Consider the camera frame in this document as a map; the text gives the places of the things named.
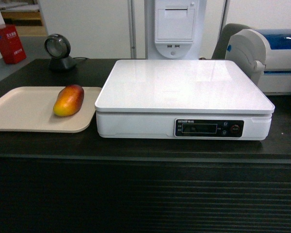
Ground white receipt printer kiosk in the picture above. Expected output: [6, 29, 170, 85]
[144, 0, 226, 60]

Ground beige plastic tray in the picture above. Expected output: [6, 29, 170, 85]
[0, 86, 101, 133]

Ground white digital checkout scale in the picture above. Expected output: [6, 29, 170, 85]
[95, 60, 275, 140]

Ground black omnidirectional barcode scanner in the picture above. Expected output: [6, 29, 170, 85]
[44, 34, 77, 72]

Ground wooden shelf in background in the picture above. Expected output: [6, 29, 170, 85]
[0, 0, 47, 36]

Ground red fire extinguisher box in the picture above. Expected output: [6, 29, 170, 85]
[0, 24, 27, 64]

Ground black checkout counter cabinet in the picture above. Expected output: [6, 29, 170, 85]
[0, 58, 291, 233]

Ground dark red yellow mango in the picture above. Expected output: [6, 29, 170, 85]
[53, 84, 84, 117]

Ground white and blue label printer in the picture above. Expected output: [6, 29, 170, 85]
[225, 29, 291, 94]

